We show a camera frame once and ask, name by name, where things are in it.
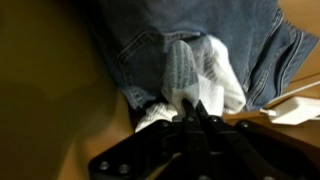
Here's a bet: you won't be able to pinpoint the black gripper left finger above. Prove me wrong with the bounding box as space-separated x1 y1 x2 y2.
88 99 198 180

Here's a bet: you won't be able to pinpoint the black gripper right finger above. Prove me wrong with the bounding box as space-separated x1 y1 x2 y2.
195 100 320 180

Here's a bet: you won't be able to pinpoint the white power adapter block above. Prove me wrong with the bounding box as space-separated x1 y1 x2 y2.
259 95 320 126

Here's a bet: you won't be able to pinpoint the blue denim jeans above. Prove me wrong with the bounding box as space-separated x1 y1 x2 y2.
79 0 320 113

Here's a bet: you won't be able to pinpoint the thin white adapter cable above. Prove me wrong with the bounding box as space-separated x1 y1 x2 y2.
264 71 320 108

